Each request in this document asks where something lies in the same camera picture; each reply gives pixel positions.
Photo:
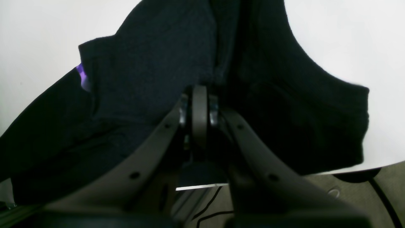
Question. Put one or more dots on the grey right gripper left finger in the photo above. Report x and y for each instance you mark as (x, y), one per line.
(139, 189)

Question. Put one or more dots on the black T-shirt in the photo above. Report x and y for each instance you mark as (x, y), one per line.
(99, 113)

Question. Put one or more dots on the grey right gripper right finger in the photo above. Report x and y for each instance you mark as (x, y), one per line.
(263, 188)

